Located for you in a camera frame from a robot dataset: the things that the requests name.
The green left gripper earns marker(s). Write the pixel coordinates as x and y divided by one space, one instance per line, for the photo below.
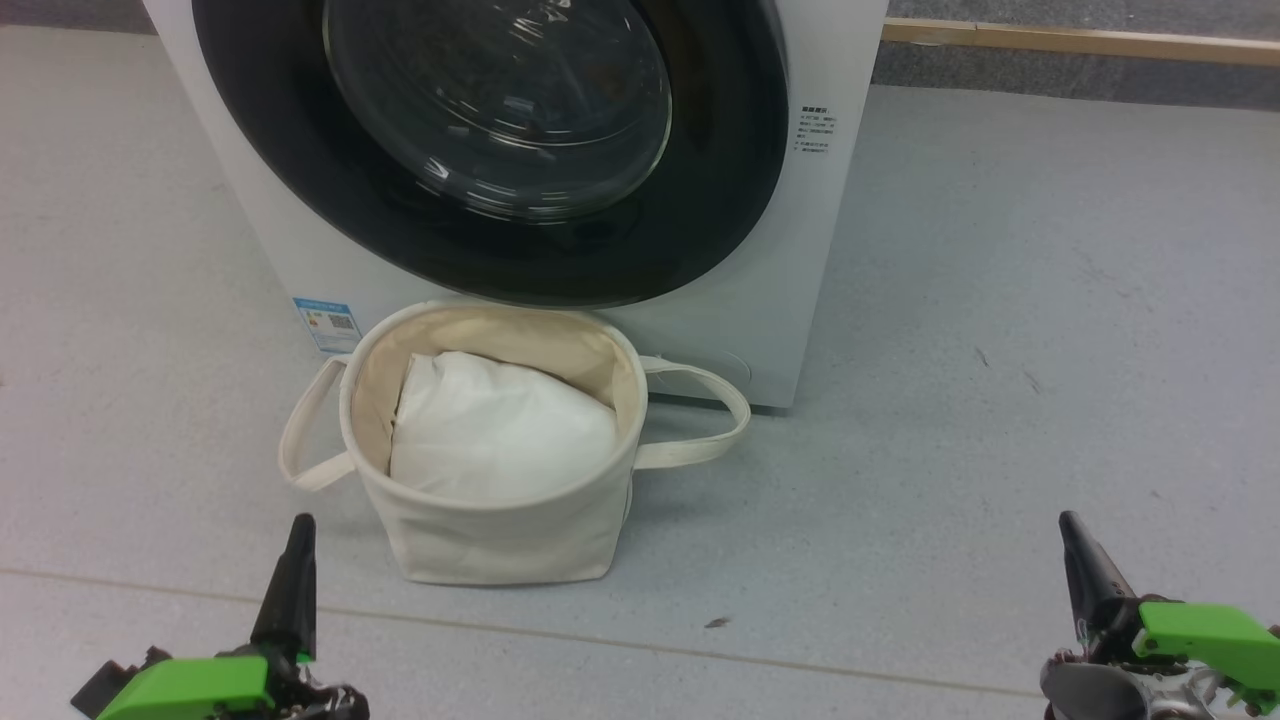
185 690

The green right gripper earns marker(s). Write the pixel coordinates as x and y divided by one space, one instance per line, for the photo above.
1210 640

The black-rimmed glass washer door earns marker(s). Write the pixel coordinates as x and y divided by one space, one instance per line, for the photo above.
260 150

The white front-load washing machine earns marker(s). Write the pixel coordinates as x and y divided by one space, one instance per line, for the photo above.
260 230

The cream canvas laundry basket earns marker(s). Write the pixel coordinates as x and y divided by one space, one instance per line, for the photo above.
500 545

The white pillow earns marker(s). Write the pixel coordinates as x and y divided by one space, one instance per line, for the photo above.
500 440

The blue energy label sticker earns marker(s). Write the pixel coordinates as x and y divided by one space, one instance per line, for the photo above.
327 325

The round drain filter cover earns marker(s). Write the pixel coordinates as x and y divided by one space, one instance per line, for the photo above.
725 365

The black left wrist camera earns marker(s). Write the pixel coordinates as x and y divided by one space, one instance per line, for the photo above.
100 690

